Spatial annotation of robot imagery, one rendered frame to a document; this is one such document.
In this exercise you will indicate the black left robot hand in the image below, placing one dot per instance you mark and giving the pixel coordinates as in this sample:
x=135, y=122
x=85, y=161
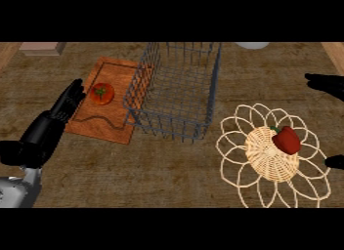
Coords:
x=40, y=133

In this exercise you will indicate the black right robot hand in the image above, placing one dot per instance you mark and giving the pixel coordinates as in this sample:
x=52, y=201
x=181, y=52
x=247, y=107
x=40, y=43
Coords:
x=335, y=86

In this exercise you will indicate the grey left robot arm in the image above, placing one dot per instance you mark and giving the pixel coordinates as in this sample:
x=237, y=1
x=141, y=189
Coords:
x=9, y=192

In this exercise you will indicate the red bell pepper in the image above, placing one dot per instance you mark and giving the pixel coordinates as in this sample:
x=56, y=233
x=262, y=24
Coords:
x=286, y=140

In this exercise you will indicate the wicker flower-shaped placemat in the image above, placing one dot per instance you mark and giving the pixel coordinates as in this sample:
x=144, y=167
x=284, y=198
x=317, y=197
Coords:
x=271, y=156

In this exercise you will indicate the red tomato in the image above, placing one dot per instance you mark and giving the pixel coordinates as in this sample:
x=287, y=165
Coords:
x=101, y=93

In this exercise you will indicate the brown wooden cutting board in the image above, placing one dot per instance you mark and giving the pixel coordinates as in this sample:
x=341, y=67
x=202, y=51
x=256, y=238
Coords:
x=107, y=97

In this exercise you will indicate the white round object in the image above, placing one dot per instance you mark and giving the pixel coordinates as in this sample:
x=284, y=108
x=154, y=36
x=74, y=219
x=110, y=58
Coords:
x=252, y=45

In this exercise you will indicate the pale wooden block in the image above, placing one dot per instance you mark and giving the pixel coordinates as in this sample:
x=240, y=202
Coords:
x=40, y=48

